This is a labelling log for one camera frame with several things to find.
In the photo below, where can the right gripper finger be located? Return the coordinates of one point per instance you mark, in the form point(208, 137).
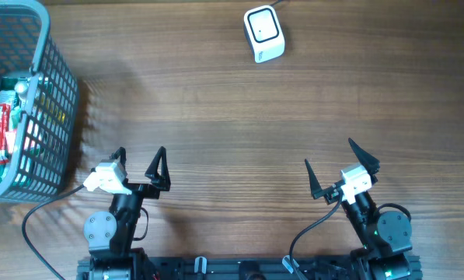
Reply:
point(314, 185)
point(368, 161)

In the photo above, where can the grey plastic mesh basket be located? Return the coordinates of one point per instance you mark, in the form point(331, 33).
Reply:
point(41, 133)

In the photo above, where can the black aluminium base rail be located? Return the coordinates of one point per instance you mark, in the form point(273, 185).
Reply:
point(321, 267)

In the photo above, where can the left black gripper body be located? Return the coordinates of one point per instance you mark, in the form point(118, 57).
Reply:
point(136, 190)

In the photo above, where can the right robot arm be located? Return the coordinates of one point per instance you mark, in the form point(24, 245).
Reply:
point(384, 231)

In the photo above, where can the white barcode scanner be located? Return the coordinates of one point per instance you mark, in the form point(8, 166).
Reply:
point(263, 32)

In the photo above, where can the red Nescafe coffee sachet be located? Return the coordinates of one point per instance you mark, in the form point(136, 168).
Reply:
point(4, 124)

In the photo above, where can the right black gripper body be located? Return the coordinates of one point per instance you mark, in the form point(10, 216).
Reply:
point(332, 194)

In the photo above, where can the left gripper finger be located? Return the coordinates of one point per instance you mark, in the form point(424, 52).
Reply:
point(158, 172)
point(118, 159)

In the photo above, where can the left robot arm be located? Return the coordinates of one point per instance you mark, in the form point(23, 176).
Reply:
point(111, 233)

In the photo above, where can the yellow dish soap bottle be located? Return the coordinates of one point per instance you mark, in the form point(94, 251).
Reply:
point(21, 88)

